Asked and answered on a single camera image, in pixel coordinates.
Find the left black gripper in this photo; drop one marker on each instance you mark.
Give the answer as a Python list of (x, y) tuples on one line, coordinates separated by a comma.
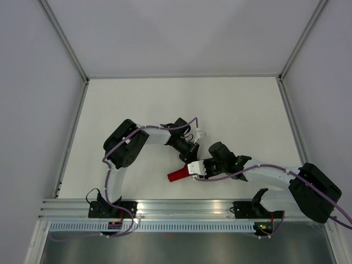
[(191, 154)]

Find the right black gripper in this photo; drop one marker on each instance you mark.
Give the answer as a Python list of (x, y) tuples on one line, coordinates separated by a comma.
[(205, 162)]

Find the red cloth napkin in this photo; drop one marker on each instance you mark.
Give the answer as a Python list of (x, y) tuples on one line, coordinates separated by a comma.
[(178, 174)]

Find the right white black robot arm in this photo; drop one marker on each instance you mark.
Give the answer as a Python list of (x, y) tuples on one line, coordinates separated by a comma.
[(304, 189)]

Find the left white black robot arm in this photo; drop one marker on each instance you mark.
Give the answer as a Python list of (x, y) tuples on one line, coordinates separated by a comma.
[(125, 144)]

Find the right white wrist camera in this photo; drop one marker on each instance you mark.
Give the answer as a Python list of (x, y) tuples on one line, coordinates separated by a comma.
[(197, 170)]

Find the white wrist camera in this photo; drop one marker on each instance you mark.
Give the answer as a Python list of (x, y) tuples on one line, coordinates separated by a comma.
[(197, 170), (199, 135)]

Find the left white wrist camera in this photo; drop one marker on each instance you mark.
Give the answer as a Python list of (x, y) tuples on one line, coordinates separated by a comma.
[(199, 135)]

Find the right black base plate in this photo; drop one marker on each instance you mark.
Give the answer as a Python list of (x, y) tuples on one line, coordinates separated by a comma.
[(250, 210)]

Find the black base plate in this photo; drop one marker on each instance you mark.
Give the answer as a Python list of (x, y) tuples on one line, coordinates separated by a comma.
[(105, 211), (250, 210)]

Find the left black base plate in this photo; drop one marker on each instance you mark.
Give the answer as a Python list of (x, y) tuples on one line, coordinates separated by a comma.
[(105, 211)]

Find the white slotted cable duct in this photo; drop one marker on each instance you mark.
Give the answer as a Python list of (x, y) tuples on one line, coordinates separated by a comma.
[(153, 226)]

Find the aluminium front rail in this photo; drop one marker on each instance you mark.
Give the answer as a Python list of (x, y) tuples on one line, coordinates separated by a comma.
[(149, 210)]

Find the aluminium frame right post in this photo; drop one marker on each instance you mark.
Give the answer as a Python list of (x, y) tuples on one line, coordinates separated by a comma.
[(303, 37)]

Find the aluminium frame post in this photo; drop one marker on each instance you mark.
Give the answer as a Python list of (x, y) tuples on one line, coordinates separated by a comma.
[(55, 24), (303, 37)]

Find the aluminium frame left post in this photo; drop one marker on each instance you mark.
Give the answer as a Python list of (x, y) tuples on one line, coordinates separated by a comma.
[(55, 24)]

